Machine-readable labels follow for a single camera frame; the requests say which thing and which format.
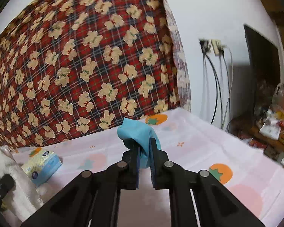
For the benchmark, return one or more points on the yellow blue tissue box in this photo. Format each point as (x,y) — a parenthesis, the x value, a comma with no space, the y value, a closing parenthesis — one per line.
(42,164)

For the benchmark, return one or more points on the black television screen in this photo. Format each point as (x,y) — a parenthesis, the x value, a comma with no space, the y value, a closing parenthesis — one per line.
(265,69)

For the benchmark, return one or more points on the red plaid teddy bear blanket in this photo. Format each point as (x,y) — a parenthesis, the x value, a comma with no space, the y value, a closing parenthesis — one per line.
(70,68)

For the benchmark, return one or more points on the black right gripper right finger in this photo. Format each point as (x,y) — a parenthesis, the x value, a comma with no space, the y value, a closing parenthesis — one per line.
(196,199)

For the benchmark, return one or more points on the white knit work glove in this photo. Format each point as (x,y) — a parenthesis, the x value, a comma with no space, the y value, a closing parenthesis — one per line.
(17,192)

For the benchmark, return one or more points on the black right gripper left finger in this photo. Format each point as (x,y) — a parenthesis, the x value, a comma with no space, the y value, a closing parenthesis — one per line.
(91,199)

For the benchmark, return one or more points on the teal blue cloth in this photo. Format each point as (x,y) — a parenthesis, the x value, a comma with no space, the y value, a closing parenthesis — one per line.
(140,132)

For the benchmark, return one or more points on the white wall power outlet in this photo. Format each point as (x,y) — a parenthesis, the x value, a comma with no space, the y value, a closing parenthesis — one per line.
(212,45)

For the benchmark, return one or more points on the cluttered side table items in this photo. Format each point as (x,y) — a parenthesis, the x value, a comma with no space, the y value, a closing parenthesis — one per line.
(264,127)

